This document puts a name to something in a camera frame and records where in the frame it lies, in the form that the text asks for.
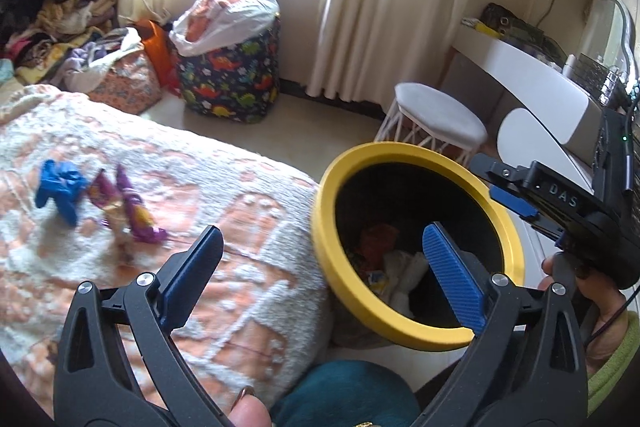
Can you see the orange and white fuzzy blanket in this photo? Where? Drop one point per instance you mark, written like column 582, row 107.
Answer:
column 225, row 187

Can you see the green and brown bag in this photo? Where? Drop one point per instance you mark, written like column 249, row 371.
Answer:
column 505, row 19

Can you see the purple snack wrapper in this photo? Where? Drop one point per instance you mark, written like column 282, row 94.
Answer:
column 132, row 212

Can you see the person's left hand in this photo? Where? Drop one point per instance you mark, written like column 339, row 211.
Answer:
column 252, row 412

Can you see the silver framed mirror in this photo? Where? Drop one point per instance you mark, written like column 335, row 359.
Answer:
column 610, row 32

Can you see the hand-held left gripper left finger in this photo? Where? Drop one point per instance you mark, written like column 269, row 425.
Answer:
column 195, row 277

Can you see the grey woven basket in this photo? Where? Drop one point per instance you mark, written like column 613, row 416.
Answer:
column 590, row 72

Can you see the white round stool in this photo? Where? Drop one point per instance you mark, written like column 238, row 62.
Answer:
column 435, row 112

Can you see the person's right forearm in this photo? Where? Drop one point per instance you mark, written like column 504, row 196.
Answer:
column 617, row 372

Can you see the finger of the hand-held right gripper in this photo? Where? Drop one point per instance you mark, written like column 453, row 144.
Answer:
column 515, row 203
column 500, row 169

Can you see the white vanity desk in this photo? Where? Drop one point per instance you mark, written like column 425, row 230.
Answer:
column 525, row 67

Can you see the white foam net sleeve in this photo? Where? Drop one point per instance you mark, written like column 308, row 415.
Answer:
column 405, row 272

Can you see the teal cloth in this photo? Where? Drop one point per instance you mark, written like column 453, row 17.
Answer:
column 350, row 392

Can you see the dinosaur print fabric bag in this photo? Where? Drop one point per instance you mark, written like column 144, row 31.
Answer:
column 225, row 77

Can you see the yellow and white object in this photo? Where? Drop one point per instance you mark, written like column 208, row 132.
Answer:
column 485, row 28

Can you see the red plastic bag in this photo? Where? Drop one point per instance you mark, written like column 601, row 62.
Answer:
column 377, row 242

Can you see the blue plastic bag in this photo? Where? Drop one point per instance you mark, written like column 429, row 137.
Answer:
column 60, row 182

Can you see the floral pink fabric bag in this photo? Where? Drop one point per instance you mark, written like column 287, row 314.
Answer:
column 130, row 82

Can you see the white plastic bag of clothes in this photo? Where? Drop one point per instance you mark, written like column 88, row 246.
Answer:
column 245, row 17

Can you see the orange bag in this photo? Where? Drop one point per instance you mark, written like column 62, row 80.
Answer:
column 157, row 52

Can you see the person's right hand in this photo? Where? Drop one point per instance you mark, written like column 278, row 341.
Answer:
column 600, row 302

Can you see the yellow-rimmed black bin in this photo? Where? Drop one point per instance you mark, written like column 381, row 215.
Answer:
column 350, row 162

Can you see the pile of clothes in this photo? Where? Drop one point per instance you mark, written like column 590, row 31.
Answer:
column 60, row 17

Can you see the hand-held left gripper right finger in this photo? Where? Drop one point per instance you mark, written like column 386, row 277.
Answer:
column 455, row 277

